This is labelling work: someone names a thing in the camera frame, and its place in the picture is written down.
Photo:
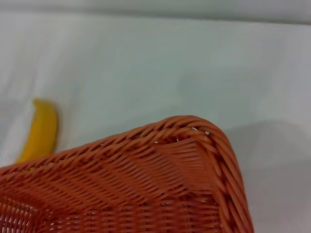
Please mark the orange woven wicker basket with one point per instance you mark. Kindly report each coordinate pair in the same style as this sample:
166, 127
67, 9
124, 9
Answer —
136, 184

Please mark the yellow banana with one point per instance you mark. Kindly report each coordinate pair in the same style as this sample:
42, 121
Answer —
41, 131

